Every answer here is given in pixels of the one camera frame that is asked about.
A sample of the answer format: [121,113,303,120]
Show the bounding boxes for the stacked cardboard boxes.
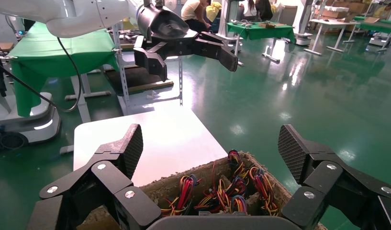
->
[320,0,371,20]

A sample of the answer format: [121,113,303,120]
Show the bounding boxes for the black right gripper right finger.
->
[277,124,391,230]

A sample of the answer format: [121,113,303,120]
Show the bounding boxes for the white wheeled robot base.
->
[0,92,61,150]

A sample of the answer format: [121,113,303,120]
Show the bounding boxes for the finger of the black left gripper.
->
[133,35,168,82]
[194,31,239,73]

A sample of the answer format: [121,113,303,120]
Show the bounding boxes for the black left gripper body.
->
[137,4,200,58]

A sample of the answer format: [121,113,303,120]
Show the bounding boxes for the small green tablecloth table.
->
[226,21,297,64]

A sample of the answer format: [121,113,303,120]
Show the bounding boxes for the person in yellow shirt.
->
[372,2,391,18]

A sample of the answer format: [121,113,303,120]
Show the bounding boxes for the person in black top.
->
[255,0,274,22]

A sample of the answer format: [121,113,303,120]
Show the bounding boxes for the large green tablecloth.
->
[8,21,121,118]

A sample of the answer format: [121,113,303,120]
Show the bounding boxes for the long green covered table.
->
[353,16,391,52]

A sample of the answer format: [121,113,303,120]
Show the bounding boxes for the metal slotted shelf rack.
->
[104,23,184,117]

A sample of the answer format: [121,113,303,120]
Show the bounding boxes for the person in yellow top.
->
[205,1,223,23]

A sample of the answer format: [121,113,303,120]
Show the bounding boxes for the brown cardboard box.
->
[76,150,327,230]

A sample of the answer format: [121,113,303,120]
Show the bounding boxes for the white bare table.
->
[304,18,361,57]

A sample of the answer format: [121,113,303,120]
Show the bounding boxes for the person in cream shirt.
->
[181,0,212,35]

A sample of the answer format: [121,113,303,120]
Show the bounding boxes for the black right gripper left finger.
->
[26,124,163,230]

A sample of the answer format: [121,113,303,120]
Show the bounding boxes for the black hanging cable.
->
[0,36,83,113]

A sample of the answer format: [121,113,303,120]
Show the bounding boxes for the white metal table legs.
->
[64,73,112,125]

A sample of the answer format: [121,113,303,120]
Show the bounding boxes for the white robot column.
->
[218,0,245,44]
[292,0,314,47]

